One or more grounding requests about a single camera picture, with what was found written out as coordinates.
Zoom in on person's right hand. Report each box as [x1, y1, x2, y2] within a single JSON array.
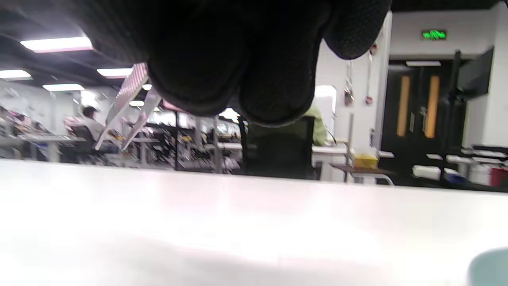
[[65, 0, 393, 128]]

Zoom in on silver metal tongs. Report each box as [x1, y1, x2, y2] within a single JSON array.
[[94, 62, 164, 152]]

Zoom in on black office chair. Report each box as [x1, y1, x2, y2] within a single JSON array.
[[238, 115, 320, 180], [70, 125, 98, 163]]

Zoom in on ceiling light panel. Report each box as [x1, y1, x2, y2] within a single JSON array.
[[20, 36, 94, 54], [0, 70, 33, 81], [97, 68, 134, 79], [42, 83, 85, 92]]

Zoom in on yellow box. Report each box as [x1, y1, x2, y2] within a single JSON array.
[[352, 153, 379, 170]]

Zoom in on small brown table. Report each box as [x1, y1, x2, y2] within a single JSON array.
[[331, 164, 396, 186]]

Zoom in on black double door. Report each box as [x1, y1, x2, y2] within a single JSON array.
[[382, 63, 457, 163]]

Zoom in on green exit sign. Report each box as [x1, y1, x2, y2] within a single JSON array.
[[421, 29, 448, 41]]

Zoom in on grey office desk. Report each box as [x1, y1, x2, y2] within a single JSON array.
[[0, 133, 87, 162]]

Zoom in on white storage box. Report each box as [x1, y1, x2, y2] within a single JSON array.
[[412, 164, 442, 180]]

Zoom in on red container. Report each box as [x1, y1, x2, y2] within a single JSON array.
[[490, 167, 508, 187]]

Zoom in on pale teal object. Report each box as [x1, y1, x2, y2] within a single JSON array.
[[468, 248, 508, 286]]

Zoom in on black wall monitor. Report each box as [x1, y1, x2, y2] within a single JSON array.
[[456, 47, 495, 100]]

